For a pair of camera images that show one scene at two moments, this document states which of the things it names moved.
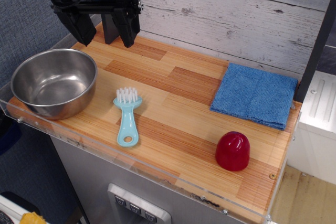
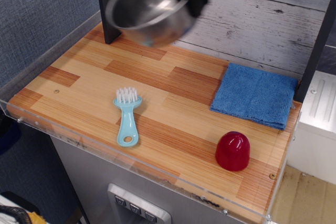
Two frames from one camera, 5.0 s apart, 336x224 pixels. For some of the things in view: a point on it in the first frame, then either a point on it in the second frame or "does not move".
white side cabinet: (313, 150) does not move
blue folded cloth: (251, 94) does not move
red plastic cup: (232, 151) does not move
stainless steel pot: (55, 84) to (151, 11)
